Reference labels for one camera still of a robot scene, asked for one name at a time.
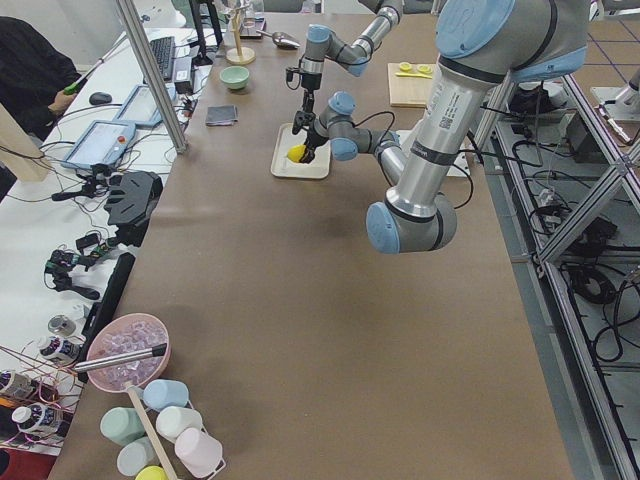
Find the near blue teach pendant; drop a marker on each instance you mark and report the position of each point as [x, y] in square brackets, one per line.
[103, 143]

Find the black computer mouse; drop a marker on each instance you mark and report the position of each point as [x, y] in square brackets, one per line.
[100, 98]

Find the yellow plastic cup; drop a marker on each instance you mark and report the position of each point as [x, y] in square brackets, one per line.
[153, 472]

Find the metal scoop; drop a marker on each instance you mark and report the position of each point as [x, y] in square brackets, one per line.
[282, 40]

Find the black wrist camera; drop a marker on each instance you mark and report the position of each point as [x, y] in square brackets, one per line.
[293, 77]
[301, 120]

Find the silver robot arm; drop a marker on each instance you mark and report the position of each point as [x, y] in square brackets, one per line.
[480, 43]
[322, 44]

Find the pink bowl with ice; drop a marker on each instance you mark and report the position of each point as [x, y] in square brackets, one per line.
[129, 334]

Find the wooden mug tree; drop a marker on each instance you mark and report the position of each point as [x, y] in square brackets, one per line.
[237, 53]

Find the person in black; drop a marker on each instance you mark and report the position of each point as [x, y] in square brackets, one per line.
[33, 78]

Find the white plastic cup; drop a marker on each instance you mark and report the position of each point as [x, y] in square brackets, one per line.
[172, 421]

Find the aluminium frame post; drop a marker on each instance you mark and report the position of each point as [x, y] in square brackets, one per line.
[141, 48]

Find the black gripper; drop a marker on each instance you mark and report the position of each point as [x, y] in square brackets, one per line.
[309, 81]
[314, 139]

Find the wooden cup rack stick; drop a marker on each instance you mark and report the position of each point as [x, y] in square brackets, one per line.
[133, 394]

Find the metal pestle handle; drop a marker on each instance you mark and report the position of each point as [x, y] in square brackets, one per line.
[119, 359]

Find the bamboo cutting board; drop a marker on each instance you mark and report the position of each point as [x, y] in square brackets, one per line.
[408, 92]

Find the blue teach pendant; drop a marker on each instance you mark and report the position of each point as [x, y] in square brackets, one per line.
[103, 143]
[139, 108]

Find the far blue teach pendant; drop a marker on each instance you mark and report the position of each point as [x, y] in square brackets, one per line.
[139, 108]

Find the blue plastic cup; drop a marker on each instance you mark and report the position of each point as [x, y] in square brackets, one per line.
[163, 393]

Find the mint green bowl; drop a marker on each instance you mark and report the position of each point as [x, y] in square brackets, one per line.
[234, 77]

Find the pink plastic cup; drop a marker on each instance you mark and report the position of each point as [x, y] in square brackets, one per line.
[199, 452]

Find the yellow plastic knife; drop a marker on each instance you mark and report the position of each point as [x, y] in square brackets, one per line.
[413, 75]

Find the black keyboard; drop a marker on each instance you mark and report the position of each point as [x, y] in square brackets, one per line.
[163, 50]

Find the black flat bar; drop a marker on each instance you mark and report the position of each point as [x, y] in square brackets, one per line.
[102, 312]

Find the grey plastic cup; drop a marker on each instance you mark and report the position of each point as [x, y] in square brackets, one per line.
[136, 456]

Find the grey folded cloth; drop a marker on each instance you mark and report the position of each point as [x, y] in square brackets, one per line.
[224, 115]

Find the green plastic cup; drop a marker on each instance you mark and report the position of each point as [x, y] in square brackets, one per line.
[121, 426]

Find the cream rectangular tray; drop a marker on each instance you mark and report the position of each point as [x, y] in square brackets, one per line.
[287, 160]

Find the yellow lemon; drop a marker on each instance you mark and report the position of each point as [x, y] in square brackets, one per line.
[294, 153]

